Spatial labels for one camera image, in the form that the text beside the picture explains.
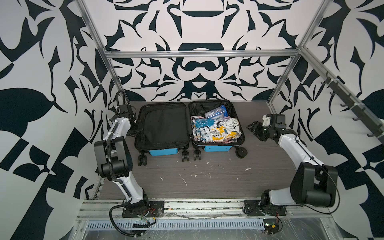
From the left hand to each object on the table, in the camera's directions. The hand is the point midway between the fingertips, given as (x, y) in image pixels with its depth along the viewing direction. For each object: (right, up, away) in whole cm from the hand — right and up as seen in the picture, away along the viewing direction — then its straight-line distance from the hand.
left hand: (136, 127), depth 93 cm
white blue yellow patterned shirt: (+52, -2, +1) cm, 52 cm away
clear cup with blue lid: (+53, +10, +10) cm, 54 cm away
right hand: (+68, +1, -6) cm, 69 cm away
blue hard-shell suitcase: (+16, -1, +3) cm, 16 cm away
